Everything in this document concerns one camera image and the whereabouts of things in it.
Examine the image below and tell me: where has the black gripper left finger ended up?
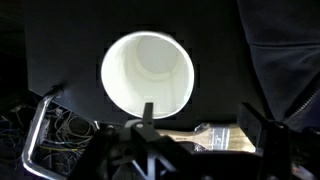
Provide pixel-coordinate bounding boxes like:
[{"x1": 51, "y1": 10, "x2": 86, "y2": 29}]
[{"x1": 142, "y1": 102, "x2": 155, "y2": 127}]

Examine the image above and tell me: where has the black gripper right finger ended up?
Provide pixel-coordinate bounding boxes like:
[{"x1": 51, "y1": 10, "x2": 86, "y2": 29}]
[{"x1": 239, "y1": 102, "x2": 290, "y2": 156}]

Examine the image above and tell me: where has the white paper cup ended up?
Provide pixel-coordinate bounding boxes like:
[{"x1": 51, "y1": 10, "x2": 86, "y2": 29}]
[{"x1": 100, "y1": 30, "x2": 195, "y2": 120}]

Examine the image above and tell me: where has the black zip jacket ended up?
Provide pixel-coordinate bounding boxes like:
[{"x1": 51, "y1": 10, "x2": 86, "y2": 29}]
[{"x1": 237, "y1": 0, "x2": 320, "y2": 133}]

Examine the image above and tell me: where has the wooden handle paintbrush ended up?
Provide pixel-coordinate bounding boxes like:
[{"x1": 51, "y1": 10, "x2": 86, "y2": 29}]
[{"x1": 156, "y1": 122, "x2": 257, "y2": 154}]

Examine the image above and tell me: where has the grey cable bundle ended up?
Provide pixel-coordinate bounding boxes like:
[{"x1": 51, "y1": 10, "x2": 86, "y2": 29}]
[{"x1": 0, "y1": 105, "x2": 98, "y2": 175}]

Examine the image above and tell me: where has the chrome tube frame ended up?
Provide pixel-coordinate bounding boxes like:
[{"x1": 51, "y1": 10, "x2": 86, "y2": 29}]
[{"x1": 21, "y1": 87, "x2": 101, "y2": 180}]

